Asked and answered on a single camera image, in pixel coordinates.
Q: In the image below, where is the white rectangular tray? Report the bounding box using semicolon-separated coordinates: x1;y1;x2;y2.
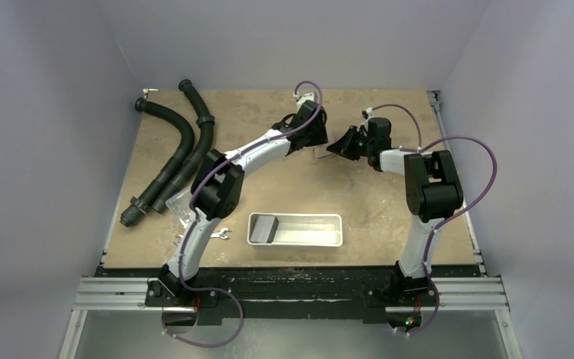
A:
247;212;343;248

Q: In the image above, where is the grey credit card stack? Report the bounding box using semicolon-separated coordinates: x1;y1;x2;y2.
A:
250;215;279;244

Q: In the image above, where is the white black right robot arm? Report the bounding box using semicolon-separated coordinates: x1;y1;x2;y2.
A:
327;117;464;304

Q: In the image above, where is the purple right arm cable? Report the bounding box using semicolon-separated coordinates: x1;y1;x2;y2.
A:
363;103;499;338

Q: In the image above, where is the black corrugated hose right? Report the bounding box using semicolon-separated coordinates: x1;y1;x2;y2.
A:
152;79;216;215

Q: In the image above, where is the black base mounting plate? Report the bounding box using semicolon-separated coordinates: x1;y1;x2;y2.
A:
93;265;482;325

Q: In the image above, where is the clear plastic bag of screws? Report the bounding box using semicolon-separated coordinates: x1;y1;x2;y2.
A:
165;186;195;229

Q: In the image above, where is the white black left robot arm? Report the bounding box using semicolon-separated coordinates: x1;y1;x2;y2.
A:
158;99;326;306

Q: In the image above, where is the black corrugated hose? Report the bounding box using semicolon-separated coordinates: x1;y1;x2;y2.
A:
119;96;195;228
152;79;216;215

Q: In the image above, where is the silver open-end wrench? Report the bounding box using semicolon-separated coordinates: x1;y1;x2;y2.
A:
173;227;230;247

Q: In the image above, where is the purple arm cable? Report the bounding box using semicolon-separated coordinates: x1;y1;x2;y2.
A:
363;103;499;338
161;80;324;349

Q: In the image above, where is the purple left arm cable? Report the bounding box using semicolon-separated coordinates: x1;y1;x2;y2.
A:
161;80;324;349

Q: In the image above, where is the black corrugated hose left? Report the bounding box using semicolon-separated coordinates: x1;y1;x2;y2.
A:
119;96;195;228

